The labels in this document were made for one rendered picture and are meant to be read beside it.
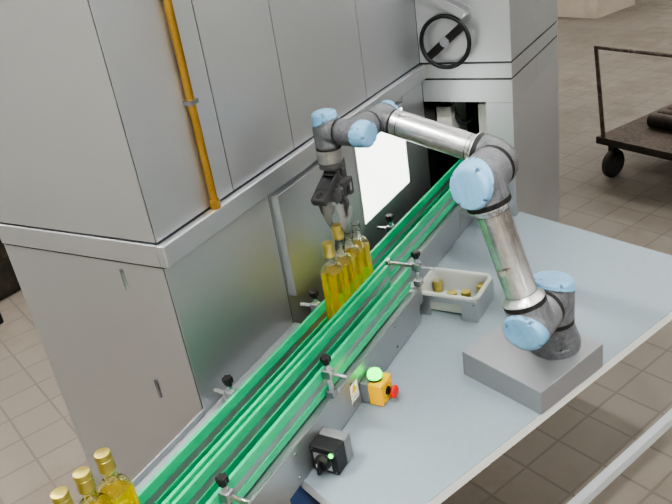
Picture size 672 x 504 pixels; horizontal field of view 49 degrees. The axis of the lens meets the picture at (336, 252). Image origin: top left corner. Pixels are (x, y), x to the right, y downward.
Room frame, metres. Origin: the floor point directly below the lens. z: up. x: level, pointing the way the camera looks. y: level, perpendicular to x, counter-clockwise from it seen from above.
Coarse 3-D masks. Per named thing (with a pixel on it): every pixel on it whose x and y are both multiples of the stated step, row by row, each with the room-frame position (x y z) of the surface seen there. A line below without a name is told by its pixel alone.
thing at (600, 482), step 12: (660, 420) 2.06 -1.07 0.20; (648, 432) 2.01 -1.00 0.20; (660, 432) 2.02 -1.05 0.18; (636, 444) 1.97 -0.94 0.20; (648, 444) 1.98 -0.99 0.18; (624, 456) 1.92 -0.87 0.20; (636, 456) 1.94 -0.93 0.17; (612, 468) 1.87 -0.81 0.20; (624, 468) 1.89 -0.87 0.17; (600, 480) 1.83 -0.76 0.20; (612, 480) 1.85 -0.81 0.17; (588, 492) 1.79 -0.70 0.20
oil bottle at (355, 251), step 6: (354, 246) 2.07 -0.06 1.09; (348, 252) 2.05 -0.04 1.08; (354, 252) 2.05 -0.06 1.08; (360, 252) 2.08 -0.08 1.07; (354, 258) 2.04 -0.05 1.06; (360, 258) 2.07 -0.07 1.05; (354, 264) 2.04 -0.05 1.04; (360, 264) 2.07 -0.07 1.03; (360, 270) 2.06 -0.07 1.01; (360, 276) 2.06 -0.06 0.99; (360, 282) 2.05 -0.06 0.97
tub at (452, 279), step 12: (432, 276) 2.28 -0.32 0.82; (444, 276) 2.28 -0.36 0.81; (456, 276) 2.26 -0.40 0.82; (468, 276) 2.23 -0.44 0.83; (480, 276) 2.21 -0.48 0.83; (432, 288) 2.26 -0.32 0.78; (444, 288) 2.27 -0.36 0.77; (456, 288) 2.25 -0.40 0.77; (468, 288) 2.23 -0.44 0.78; (468, 300) 2.07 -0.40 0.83
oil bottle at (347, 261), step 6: (336, 258) 2.02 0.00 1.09; (342, 258) 2.01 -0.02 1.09; (348, 258) 2.02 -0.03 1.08; (342, 264) 2.00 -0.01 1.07; (348, 264) 2.01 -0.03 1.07; (348, 270) 2.00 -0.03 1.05; (354, 270) 2.03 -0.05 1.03; (348, 276) 2.00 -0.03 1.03; (354, 276) 2.03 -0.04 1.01; (348, 282) 2.00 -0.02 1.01; (354, 282) 2.02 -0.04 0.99; (348, 288) 2.00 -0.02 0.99; (354, 288) 2.02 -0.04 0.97; (348, 294) 2.00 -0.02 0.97
